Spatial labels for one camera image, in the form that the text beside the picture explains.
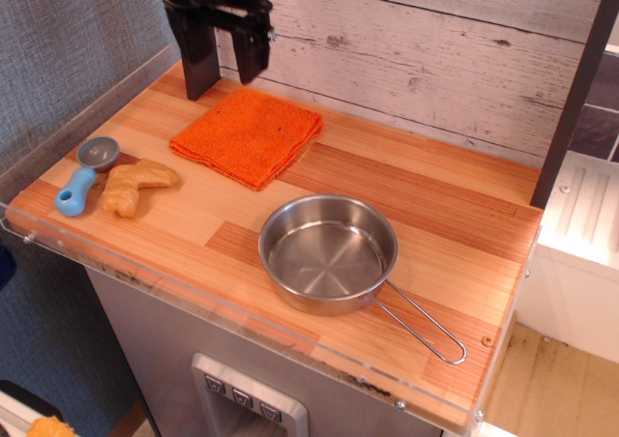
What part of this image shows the dark grey right post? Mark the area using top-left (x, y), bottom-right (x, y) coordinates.
top-left (530, 0), bottom-right (618, 209)

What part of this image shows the clear acrylic edge guard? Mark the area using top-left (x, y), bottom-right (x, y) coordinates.
top-left (1, 205), bottom-right (483, 436)

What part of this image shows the silver dispenser panel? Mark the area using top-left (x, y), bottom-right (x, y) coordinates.
top-left (192, 353), bottom-right (310, 436)

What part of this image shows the orange object bottom left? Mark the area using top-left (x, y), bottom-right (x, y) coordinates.
top-left (26, 416), bottom-right (76, 437)

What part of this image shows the dark grey left post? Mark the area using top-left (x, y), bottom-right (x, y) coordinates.
top-left (182, 27), bottom-right (221, 101)

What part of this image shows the blue handled grey scoop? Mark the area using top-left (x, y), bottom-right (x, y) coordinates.
top-left (54, 136), bottom-right (120, 217)

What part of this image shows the yellow toy chicken piece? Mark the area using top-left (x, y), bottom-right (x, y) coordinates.
top-left (102, 159), bottom-right (179, 218)

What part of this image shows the grey toy cabinet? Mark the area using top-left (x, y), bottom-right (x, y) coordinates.
top-left (87, 269), bottom-right (442, 436)

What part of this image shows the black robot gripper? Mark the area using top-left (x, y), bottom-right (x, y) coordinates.
top-left (164, 0), bottom-right (275, 85)

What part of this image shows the dark grey post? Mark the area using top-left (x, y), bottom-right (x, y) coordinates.
top-left (182, 27), bottom-right (221, 101)
top-left (530, 0), bottom-right (618, 209)

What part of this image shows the stainless steel pan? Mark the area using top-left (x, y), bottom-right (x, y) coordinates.
top-left (257, 192), bottom-right (468, 365)

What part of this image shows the white toy sink unit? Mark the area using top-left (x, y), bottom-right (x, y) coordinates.
top-left (516, 152), bottom-right (618, 362)

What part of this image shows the orange cloth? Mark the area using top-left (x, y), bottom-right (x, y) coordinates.
top-left (169, 89), bottom-right (324, 191)

